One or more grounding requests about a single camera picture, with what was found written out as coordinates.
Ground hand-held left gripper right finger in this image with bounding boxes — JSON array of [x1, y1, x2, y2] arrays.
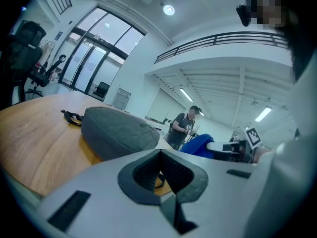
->
[[160, 148, 260, 238]]

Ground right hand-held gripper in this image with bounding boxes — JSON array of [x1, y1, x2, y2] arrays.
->
[[207, 126, 263, 164]]

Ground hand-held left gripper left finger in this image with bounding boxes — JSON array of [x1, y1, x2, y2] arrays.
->
[[34, 148, 179, 238]]

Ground blue cloth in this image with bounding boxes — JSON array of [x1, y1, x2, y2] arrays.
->
[[179, 133, 215, 160]]

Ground grey bag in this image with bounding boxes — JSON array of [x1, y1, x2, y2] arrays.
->
[[60, 106, 166, 189]]

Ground person's right forearm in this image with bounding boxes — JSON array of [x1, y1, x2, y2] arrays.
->
[[253, 147, 274, 164]]

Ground ceiling tube light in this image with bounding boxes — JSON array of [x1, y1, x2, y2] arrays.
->
[[179, 88, 194, 103], [254, 106, 273, 123]]

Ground grey folded table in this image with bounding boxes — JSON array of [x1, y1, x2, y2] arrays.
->
[[114, 88, 132, 111]]

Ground black visitor chair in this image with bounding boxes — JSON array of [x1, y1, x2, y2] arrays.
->
[[92, 81, 111, 102]]

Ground black balcony railing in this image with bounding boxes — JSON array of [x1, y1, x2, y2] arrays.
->
[[154, 31, 289, 64]]

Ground black office chair with headrest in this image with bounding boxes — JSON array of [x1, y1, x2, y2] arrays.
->
[[25, 54, 67, 100]]

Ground black framed glass door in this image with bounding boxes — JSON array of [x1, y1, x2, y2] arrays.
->
[[58, 5, 146, 96]]

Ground round ceiling light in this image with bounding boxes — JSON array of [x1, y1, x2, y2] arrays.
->
[[162, 4, 176, 16]]

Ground black mesh office chair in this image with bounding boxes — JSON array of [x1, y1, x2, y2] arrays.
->
[[0, 20, 47, 110]]

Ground black head-worn camera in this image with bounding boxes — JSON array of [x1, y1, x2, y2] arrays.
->
[[236, 0, 254, 27]]

